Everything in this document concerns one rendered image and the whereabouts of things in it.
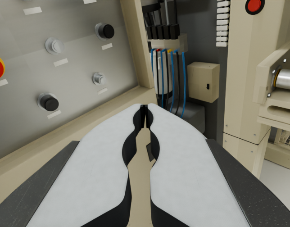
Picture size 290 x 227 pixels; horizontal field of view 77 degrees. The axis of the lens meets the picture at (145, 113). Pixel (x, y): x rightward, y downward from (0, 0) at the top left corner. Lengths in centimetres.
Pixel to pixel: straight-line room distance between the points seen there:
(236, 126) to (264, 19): 36
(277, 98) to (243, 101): 17
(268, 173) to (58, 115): 136
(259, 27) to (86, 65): 45
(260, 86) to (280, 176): 108
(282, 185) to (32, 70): 143
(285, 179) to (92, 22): 141
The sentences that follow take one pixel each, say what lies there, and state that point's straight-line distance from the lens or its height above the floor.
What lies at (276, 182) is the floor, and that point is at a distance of 150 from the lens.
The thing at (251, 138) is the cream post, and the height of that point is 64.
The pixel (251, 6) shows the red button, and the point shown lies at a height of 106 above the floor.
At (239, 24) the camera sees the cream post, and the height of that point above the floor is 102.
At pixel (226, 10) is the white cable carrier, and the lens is 64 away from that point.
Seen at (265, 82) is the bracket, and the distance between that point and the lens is 51.
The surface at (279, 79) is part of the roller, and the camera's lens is 54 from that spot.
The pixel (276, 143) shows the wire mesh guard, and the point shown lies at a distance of 127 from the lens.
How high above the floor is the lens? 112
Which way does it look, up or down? 31 degrees down
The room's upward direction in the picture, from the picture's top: 12 degrees counter-clockwise
